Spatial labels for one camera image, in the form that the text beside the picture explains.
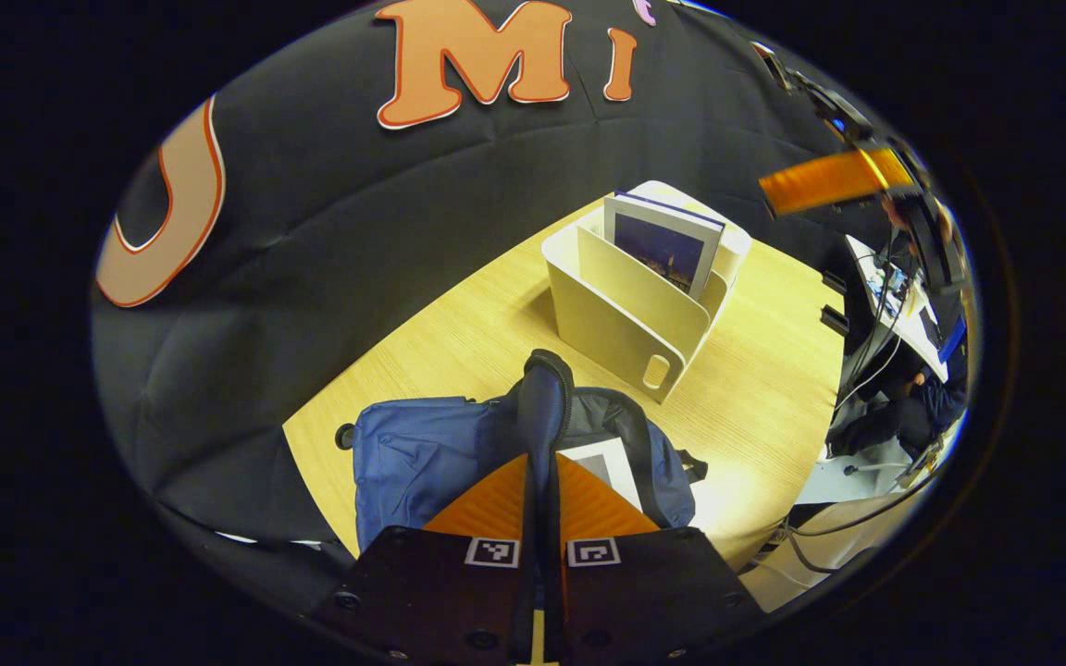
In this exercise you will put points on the blue schoolbag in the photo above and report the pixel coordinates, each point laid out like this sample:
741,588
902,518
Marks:
422,453

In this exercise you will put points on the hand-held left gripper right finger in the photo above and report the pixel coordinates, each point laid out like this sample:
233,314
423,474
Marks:
653,601

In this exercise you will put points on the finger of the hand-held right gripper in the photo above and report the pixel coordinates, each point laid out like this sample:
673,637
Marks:
829,178

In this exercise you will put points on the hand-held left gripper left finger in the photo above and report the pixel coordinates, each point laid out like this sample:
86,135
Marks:
440,601

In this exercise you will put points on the black table clamp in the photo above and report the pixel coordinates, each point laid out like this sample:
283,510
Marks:
835,320
835,282

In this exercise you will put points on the white spine book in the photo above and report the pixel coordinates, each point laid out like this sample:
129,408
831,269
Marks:
612,467

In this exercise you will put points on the dark blue cover book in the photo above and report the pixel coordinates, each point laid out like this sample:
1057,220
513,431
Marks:
663,245

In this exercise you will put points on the white bookshelf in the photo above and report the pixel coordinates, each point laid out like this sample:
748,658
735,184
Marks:
607,314

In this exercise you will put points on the white background desk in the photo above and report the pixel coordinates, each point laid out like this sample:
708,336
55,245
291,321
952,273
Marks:
912,324

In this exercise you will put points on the person's dark blue clothing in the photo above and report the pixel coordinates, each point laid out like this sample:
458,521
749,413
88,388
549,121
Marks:
912,416

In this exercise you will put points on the black backdrop cloth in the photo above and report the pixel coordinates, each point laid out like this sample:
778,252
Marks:
357,231

